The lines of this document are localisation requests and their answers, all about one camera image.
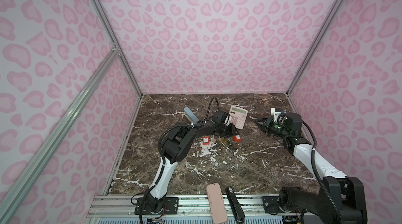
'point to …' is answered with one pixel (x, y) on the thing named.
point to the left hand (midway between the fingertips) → (240, 132)
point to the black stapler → (236, 208)
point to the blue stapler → (190, 115)
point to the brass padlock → (222, 140)
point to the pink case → (216, 202)
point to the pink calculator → (237, 116)
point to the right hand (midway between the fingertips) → (255, 119)
